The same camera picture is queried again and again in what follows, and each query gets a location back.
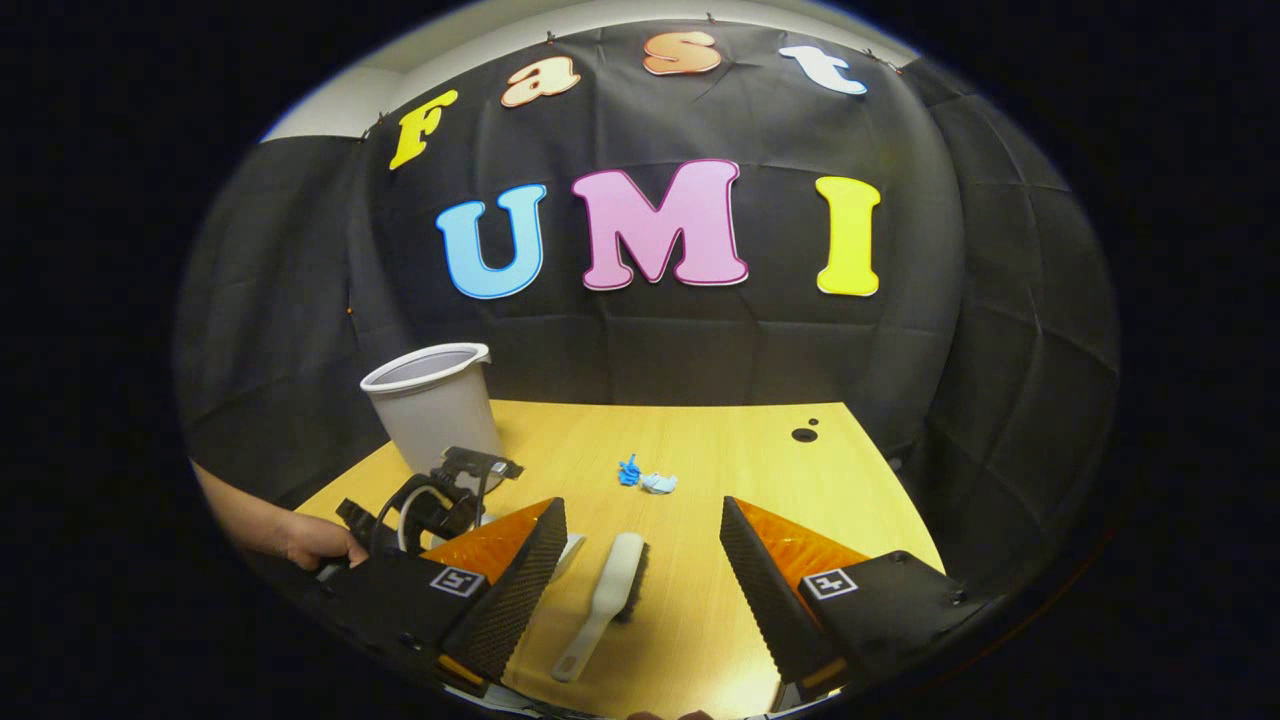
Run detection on grey plastic garbage bin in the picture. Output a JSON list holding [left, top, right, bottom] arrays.
[[360, 343, 504, 491]]

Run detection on small white broom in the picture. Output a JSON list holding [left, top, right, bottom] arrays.
[[551, 532, 651, 684]]

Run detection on wooden desktop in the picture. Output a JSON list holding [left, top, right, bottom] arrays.
[[295, 400, 946, 720]]

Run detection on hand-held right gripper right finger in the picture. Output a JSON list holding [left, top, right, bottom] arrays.
[[720, 495, 991, 701]]

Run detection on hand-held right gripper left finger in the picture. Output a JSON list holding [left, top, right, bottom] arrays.
[[320, 497, 568, 691]]

